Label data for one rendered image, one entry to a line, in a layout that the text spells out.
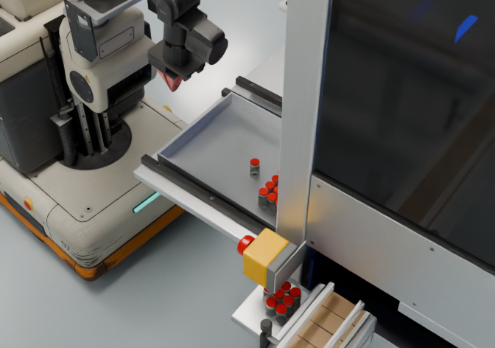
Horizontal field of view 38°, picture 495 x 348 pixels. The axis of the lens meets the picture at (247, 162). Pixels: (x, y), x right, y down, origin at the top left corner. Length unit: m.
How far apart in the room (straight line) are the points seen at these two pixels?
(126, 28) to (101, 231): 0.67
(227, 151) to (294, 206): 0.42
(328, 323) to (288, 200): 0.24
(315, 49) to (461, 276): 0.41
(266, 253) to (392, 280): 0.22
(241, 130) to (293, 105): 0.61
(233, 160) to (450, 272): 0.65
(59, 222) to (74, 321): 0.34
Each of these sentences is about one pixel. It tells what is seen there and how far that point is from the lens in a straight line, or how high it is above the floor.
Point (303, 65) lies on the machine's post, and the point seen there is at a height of 1.42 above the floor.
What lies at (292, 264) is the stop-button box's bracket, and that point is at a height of 1.00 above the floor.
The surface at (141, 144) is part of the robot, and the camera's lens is 2.51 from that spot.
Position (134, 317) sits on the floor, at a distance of 2.43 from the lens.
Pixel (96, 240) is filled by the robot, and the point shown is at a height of 0.24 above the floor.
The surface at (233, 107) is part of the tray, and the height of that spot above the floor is 0.88.
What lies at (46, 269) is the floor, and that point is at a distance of 2.59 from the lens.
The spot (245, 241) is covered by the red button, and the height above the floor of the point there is 1.01.
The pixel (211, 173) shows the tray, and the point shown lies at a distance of 1.59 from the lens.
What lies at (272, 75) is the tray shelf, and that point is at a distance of 1.83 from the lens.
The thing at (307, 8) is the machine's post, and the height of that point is 1.51.
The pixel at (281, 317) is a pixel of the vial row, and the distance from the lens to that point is 1.34.
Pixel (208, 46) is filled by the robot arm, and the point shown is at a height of 1.26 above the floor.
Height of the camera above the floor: 2.07
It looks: 47 degrees down
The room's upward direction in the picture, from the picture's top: straight up
